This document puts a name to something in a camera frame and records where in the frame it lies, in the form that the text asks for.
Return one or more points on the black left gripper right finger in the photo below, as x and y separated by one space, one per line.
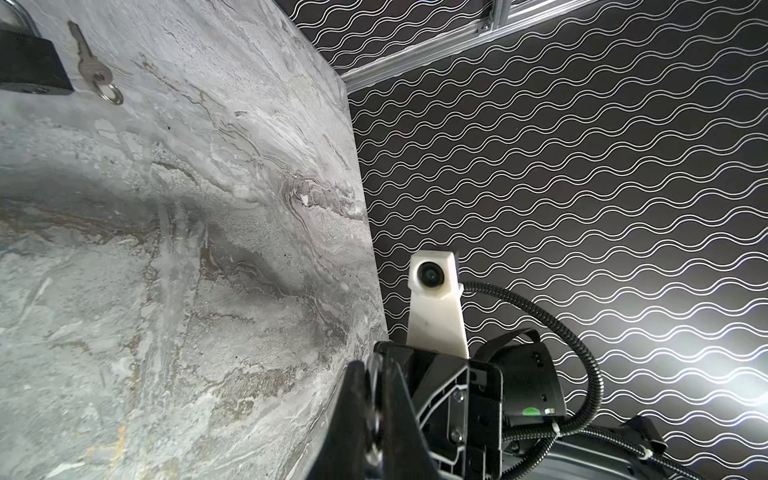
404 449

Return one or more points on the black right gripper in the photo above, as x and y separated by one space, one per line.
463 406

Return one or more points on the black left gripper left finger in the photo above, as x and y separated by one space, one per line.
343 452

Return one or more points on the silver grey padlock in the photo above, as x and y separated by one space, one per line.
30 63

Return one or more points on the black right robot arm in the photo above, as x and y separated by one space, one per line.
633 450

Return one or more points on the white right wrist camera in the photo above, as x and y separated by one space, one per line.
435 317

